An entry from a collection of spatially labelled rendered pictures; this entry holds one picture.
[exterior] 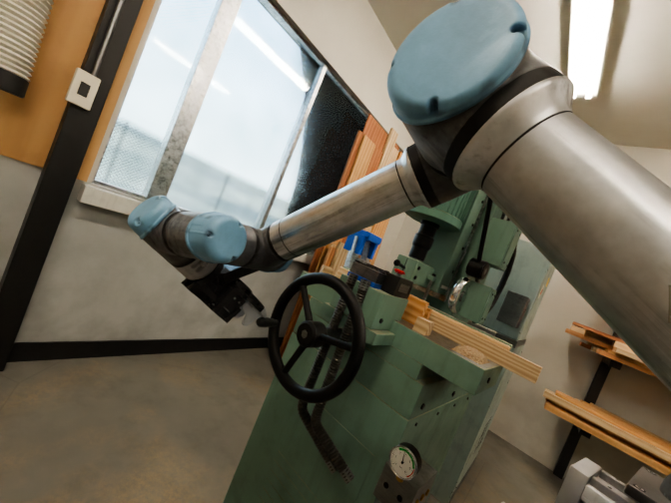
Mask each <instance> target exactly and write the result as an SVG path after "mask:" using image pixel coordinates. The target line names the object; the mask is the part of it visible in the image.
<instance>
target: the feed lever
mask: <svg viewBox="0 0 671 503"><path fill-rule="evenodd" d="M492 203H493V200H492V199H491V198H490V197H488V200H487V205H486V211H485V216H484V222H483V227H482V232H481V238H480V243H479V249H478V254H477V258H475V257H473V258H472V259H471V260H470V261H469V262H468V264H467V267H466V271H465V272H466V274H467V275H469V276H472V277H475V281H476V282H479V283H480V281H481V280H482V279H484V278H485V277H486V275H487V273H488V270H489V263H488V262H487V261H484V260H482V255H483V249H484V244H485V239H486V234H487V229H488V224H489V218H490V213H491V208H492Z"/></svg>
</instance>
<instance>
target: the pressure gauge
mask: <svg viewBox="0 0 671 503"><path fill-rule="evenodd" d="M404 451H405V453H404ZM403 455H404V457H403ZM402 458H403V464H401V461H402ZM388 460H389V465H390V468H391V470H392V472H393V473H394V474H395V476H396V480H397V481H398V482H401V483H402V482H403V480H404V481H408V480H411V479H412V478H413V477H414V476H415V475H416V474H418V473H419V471H420V469H421V457H420V454H419V452H418V451H417V449H416V448H415V447H414V446H413V445H412V444H410V443H407V442H402V443H400V444H398V445H395V446H393V447H392V448H391V450H390V452H389V456H388Z"/></svg>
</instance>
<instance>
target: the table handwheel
mask: <svg viewBox="0 0 671 503"><path fill-rule="evenodd" d="M311 284H324V285H326V286H329V287H331V288H332V289H333V290H335V291H336V292H337V293H338V294H339V295H340V297H341V298H342V299H343V301H344V303H345V305H346V307H347V309H348V312H349V315H350V319H351V326H352V334H351V336H350V339H349V342H346V341H342V340H339V338H340V335H341V332H342V330H343V328H340V327H338V328H337V330H332V329H331V328H329V327H325V325H324V324H323V323H322V322H320V321H313V316H312V311H311V307H310V301H309V295H308V289H307V286H308V285H311ZM298 291H301V294H302V299H303V304H304V311H305V318H306V320H305V321H303V322H302V323H301V324H300V325H299V327H298V331H297V339H298V342H299V344H300V345H299V347H298V348H297V350H296V351H295V353H294V354H293V356H292V357H291V358H290V360H289V361H288V362H287V364H286V365H284V363H283V360H282V357H281V352H280V343H279V334H280V326H281V321H282V317H283V314H284V312H285V309H286V307H287V305H288V303H289V302H290V300H291V299H292V298H293V296H294V295H295V294H296V293H297V292H298ZM271 318H273V319H277V320H278V322H279V324H278V325H277V326H272V327H269V333H268V348H269V356H270V361H271V365H272V368H273V370H274V373H275V375H276V377H277V379H278V381H279V382H280V384H281V385H282V387H283V388H284V389H285V390H286V391H287V392H288V393H289V394H290V395H292V396H293V397H295V398H296V399H298V400H301V401H304V402H307V403H322V402H327V401H330V400H332V399H334V398H336V397H337V396H339V395H340V394H342V393H343V392H344V391H345V390H346V389H347V388H348V387H349V386H350V384H351V383H352V381H353V380H354V378H355V377H356V375H357V373H358V371H359V368H360V366H361V363H362V359H363V355H364V350H365V338H366V335H365V322H364V317H363V313H362V310H361V307H360V304H359V302H358V300H357V298H356V296H355V294H354V293H353V291H352V290H351V289H350V288H349V286H348V285H347V284H346V283H344V282H343V281H342V280H341V279H339V278H338V277H336V276H334V275H332V274H329V273H324V272H312V273H308V274H305V275H303V276H301V277H299V278H297V279H296V280H294V281H293V282H292V283H291V284H290V285H289V286H288V287H287V288H286V289H285V290H284V291H283V293H282V294H281V296H280V297H279V299H278V301H277V303H276V305H275V307H274V310H273V313H272V316H271ZM350 342H351V343H350ZM324 343H327V344H330V345H334V346H336V347H339V348H342V349H344V350H347V351H350V354H349V358H348V361H347V363H346V365H345V367H344V369H343V371H342V372H341V374H340V375H339V377H338V378H337V379H336V380H335V381H334V382H333V383H331V384H330V385H328V386H326V387H323V388H320V389H309V388H305V387H303V386H301V385H299V384H298V383H296V382H295V381H294V380H293V379H292V378H291V376H290V375H289V371H290V370H291V368H292V367H293V366H294V364H295V363H296V361H297V360H298V359H299V357H300V356H301V355H302V353H303V352H304V351H305V350H306V348H311V347H321V346H322V345H324Z"/></svg>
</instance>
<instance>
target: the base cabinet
mask: <svg viewBox="0 0 671 503"><path fill-rule="evenodd" d="M299 345H300V344H299V342H298V339H297V334H296V333H295V332H294V331H293V332H292V334H291V337H290V339H289V342H288V344H287V347H286V349H285V352H284V354H283V357H282V360H283V363H284V365H286V364H287V362H288V361H289V360H290V358H291V357H292V356H293V354H294V353H295V351H296V350H297V348H298V347H299ZM318 352H319V351H318V350H317V349H316V348H314V347H311V348H306V350H305V351H304V352H303V353H302V355H301V356H300V357H299V359H298V360H297V361H296V363H295V364H294V366H293V367H292V368H291V370H290V371H289V375H290V376H291V378H292V379H293V380H294V381H295V382H296V383H298V384H299V385H301V386H303V387H305V383H306V382H307V378H308V377H309V375H310V372H311V370H312V367H313V365H314V362H315V360H316V357H317V355H318ZM330 363H331V360H330V359H328V358H327V357H326V360H325V362H324V365H323V367H322V370H321V372H320V375H319V377H318V380H317V382H316V385H315V387H314V389H320V388H322V386H323V383H324V380H325V376H326V375H327V371H328V368H329V366H330ZM471 396H472V395H471V394H470V393H467V394H464V395H462V396H460V397H458V398H456V399H453V400H451V401H449V402H447V403H445V404H442V405H440V406H438V407H436V408H434V409H431V410H429V411H427V412H425V413H423V414H421V415H418V416H416V417H414V418H412V419H410V420H407V419H406V418H405V417H403V416H402V415H401V414H399V413H398V412H397V411H395V410H394V409H393V408H392V407H390V406H389V405H388V404H386V403H385V402H384V401H383V400H381V399H380V398H379V397H377V396H376V395H375V394H374V393H372V392H371V391H370V390H368V389H367V388H366V387H365V386H363V385H362V384H361V383H359V382H358V381H357V380H356V379H354V380H353V381H352V383H351V384H350V386H349V387H348V388H347V389H346V390H345V391H344V392H343V393H342V394H340V395H339V396H337V397H336V398H334V399H332V400H330V401H327V402H326V405H325V408H324V411H323V413H322V417H321V423H322V425H323V427H324V429H325V430H326V432H327V434H328V435H329V437H330V438H331V440H332V442H333V443H334V445H335V447H336V448H337V450H338V453H340V455H341V456H342V458H343V459H344V461H345V464H347V466H348V467H349V469H350V470H351V472H352V474H353V475H354V478H353V479H352V481H351V482H350V483H348V484H345V482H344V481H343V479H342V477H341V476H340V474H339V473H338V470H337V471H336V472H335V473H333V474H331V473H330V471H329V469H328V467H327V465H326V464H325V461H324V459H323V458H322V456H321V453H320V452H319V450H318V448H317V447H316V445H315V442H314V441H313V440H312V437H311V436H310V434H309V432H308V431H307V429H306V426H305V425H304V424H303V421H302V420H301V418H300V415H299V411H298V401H299V400H298V399H296V398H295V397H293V396H292V395H290V394H289V393H288V392H287V391H286V390H285V389H284V388H283V387H282V385H281V384H280V382H279V381H278V379H277V377H276V375H275V376H274V379H273V381H272V384H271V386H270V389H269V391H268V394H267V396H266V398H265V401H264V403H263V406H262V408H261V411H260V413H259V416H258V418H257V421H256V423H255V426H254V428H253V430H252V433H251V435H250V438H249V440H248V443H247V445H246V448H245V450H244V453H243V455H242V458H241V460H240V462H239V465H238V467H237V470H236V472H235V475H234V477H233V480H232V482H231V485H230V487H229V490H228V492H227V494H226V497H225V499H224V502H223V503H381V502H380V501H379V500H378V499H377V498H376V497H375V496H374V495H373V491H374V489H375V486H376V484H377V482H378V479H379V477H380V474H381V472H382V470H383V467H384V465H385V463H386V461H388V456H389V452H390V450H391V448H392V447H393V446H395V445H398V444H400V443H402V442H407V443H410V444H412V445H413V446H414V447H415V448H416V449H417V451H418V452H419V454H420V457H421V458H422V459H423V460H424V461H425V462H426V463H428V464H429V465H430V466H431V467H432V468H433V469H435V470H436V471H437V475H436V477H435V479H434V482H433V484H432V486H431V489H430V491H429V493H428V496H427V498H426V500H425V502H424V503H426V502H427V499H428V497H429V495H430V492H431V490H432V488H433V485H434V483H435V481H436V478H437V476H438V474H439V471H440V469H441V467H442V464H443V462H444V460H445V457H446V455H447V453H448V450H449V448H450V446H451V443H452V441H453V439H454V436H455V434H456V432H457V429H458V427H459V425H460V422H461V420H462V418H463V415H464V413H465V410H466V408H467V406H468V403H469V401H470V399H471Z"/></svg>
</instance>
